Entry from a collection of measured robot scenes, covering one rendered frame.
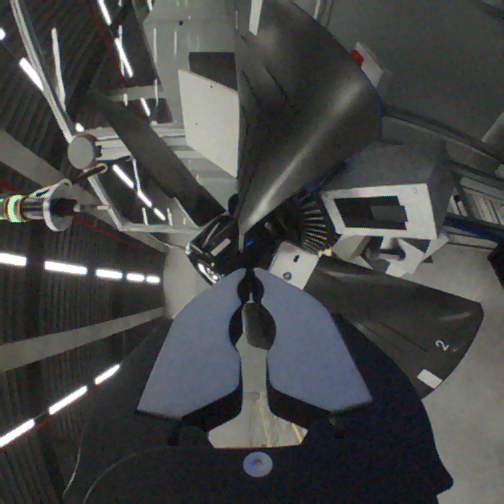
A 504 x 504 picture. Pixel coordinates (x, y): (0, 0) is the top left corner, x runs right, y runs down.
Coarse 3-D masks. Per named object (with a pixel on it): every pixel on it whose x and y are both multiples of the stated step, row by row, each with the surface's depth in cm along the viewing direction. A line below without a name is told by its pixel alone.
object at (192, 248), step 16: (224, 224) 37; (256, 224) 39; (272, 224) 39; (288, 224) 38; (192, 240) 37; (208, 240) 36; (256, 240) 36; (272, 240) 40; (192, 256) 41; (208, 256) 34; (224, 256) 35; (240, 256) 35; (256, 256) 36; (272, 256) 46; (208, 272) 42; (224, 272) 34
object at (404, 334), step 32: (320, 256) 34; (320, 288) 33; (352, 288) 31; (384, 288) 28; (416, 288) 26; (352, 320) 31; (384, 320) 28; (416, 320) 25; (448, 320) 23; (480, 320) 20; (384, 352) 28; (416, 352) 25; (416, 384) 26
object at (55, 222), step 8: (40, 192) 33; (48, 192) 29; (56, 192) 30; (64, 192) 32; (48, 200) 29; (56, 200) 30; (48, 208) 29; (56, 208) 31; (48, 216) 29; (56, 216) 31; (72, 216) 35; (48, 224) 30; (56, 224) 31; (64, 224) 33
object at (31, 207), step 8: (24, 200) 30; (32, 200) 30; (40, 200) 30; (64, 200) 31; (72, 200) 32; (24, 208) 30; (32, 208) 30; (40, 208) 30; (64, 208) 31; (72, 208) 32; (24, 216) 31; (32, 216) 31; (40, 216) 31; (64, 216) 33
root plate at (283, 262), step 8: (280, 248) 38; (288, 248) 37; (296, 248) 36; (280, 256) 38; (288, 256) 37; (304, 256) 36; (312, 256) 35; (272, 264) 38; (280, 264) 38; (288, 264) 37; (296, 264) 36; (304, 264) 36; (312, 264) 35; (272, 272) 38; (280, 272) 38; (296, 272) 36; (304, 272) 36; (296, 280) 36; (304, 280) 35
